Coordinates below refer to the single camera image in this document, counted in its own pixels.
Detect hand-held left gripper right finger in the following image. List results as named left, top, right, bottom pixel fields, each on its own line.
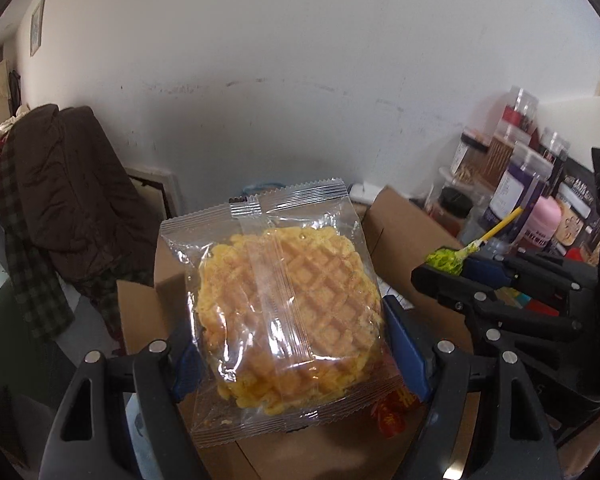
left=382, top=296, right=563, bottom=480

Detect brown quilted jacket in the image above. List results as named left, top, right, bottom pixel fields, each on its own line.
left=10, top=104, right=166, bottom=301

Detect red snack packet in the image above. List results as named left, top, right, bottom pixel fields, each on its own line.
left=370, top=385, right=423, bottom=438

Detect pink bottle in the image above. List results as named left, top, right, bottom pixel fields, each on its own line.
left=515, top=195, right=563, bottom=251

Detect brown cardboard box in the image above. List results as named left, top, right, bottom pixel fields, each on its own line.
left=116, top=186, right=600, bottom=480

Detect leaning picture frame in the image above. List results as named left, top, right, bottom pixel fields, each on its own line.
left=125, top=167, right=185, bottom=221

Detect clear jar of nuts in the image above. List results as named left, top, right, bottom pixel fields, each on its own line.
left=452, top=127, right=496, bottom=181

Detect purple label jar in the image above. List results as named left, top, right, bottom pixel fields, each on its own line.
left=482, top=142, right=553, bottom=241

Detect green plaid cloth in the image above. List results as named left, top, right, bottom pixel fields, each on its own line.
left=0, top=145, right=76, bottom=343

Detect green lollipop yellow stick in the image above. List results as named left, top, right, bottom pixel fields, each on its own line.
left=426, top=206, right=523, bottom=276

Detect black printed box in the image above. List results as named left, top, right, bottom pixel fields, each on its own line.
left=550, top=155, right=600, bottom=256

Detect dark label jar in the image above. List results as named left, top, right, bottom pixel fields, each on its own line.
left=535, top=127, right=571, bottom=166

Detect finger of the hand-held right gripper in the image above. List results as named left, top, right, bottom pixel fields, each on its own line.
left=411, top=261, right=586, bottom=361
left=461, top=252, right=599, bottom=292

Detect dark green cushion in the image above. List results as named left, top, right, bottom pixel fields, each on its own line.
left=0, top=280, right=86, bottom=376

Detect clear jar brown sticks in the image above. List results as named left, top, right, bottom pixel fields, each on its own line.
left=482, top=130, right=518, bottom=186

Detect framed wall picture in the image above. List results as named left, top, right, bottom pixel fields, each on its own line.
left=29, top=0, right=47, bottom=57

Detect white foam board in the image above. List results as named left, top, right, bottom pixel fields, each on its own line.
left=537, top=95, right=600, bottom=156

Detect clear waffle packet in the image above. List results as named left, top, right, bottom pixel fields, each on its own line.
left=160, top=177, right=406, bottom=448

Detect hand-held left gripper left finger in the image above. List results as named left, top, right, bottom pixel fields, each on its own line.
left=40, top=330, right=211, bottom=480

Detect black lid spice jar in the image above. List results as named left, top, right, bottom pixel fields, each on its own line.
left=437, top=185, right=476, bottom=221

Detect white papers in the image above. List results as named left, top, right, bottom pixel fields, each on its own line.
left=349, top=182, right=381, bottom=203

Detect tall jar red label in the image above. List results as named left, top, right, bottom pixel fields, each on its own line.
left=500, top=87, right=541, bottom=151

